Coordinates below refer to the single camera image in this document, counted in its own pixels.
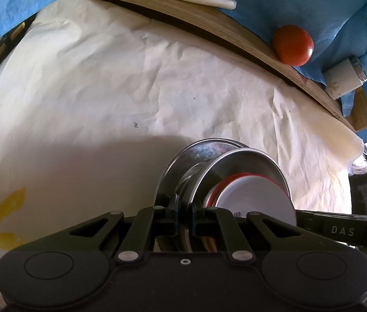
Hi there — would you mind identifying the wooden shelf board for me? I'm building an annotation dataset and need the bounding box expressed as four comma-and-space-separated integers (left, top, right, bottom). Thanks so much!
73, 0, 367, 134

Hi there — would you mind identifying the cream table cloth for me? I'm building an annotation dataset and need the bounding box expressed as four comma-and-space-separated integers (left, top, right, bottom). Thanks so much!
0, 0, 364, 306

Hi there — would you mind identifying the white bowl with red rim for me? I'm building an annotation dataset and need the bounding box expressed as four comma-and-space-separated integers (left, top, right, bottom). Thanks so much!
203, 173, 286, 209
214, 182, 298, 252

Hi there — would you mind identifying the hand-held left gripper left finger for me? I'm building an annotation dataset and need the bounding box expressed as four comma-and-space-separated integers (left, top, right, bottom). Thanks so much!
61, 195, 181, 264

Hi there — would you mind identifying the deep steel bowl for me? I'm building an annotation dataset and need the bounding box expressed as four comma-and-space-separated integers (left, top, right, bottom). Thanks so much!
194, 148, 292, 222

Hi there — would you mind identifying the red tomato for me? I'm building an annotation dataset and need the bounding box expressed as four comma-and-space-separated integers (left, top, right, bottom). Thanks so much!
273, 25, 314, 66

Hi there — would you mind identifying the white paper cup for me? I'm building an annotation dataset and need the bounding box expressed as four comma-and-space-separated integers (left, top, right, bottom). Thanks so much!
323, 55, 367, 101

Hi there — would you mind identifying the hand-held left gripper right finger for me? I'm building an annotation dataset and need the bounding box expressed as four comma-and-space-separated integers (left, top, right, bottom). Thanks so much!
191, 203, 307, 264

